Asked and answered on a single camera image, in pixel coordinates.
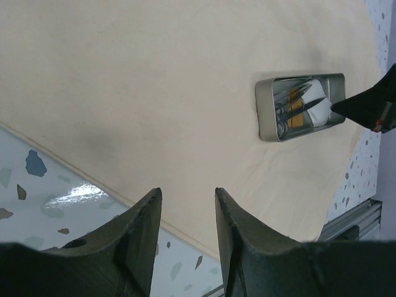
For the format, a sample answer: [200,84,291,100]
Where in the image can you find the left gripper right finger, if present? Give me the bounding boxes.
[215,188,395,296]

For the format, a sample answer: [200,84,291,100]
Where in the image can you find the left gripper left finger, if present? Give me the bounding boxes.
[1,188,162,296]

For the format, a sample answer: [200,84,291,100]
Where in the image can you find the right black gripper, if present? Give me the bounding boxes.
[331,65,395,134]

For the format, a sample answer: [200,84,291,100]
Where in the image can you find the white gauze pad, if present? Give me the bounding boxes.
[301,79,332,127]

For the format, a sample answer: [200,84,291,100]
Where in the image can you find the steel tweezers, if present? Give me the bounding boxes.
[273,82,312,102]

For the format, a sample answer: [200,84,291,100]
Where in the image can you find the brown plaster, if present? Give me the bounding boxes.
[287,90,302,106]
[286,106,304,128]

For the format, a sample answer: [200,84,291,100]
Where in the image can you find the metal tray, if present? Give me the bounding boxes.
[255,73,346,142]

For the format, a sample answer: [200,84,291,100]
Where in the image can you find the steel scissors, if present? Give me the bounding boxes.
[275,97,326,138]

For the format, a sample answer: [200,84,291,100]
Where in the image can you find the beige cloth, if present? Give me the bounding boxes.
[1,1,381,257]

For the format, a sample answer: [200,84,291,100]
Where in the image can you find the aluminium rail frame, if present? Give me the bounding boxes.
[318,199,382,241]

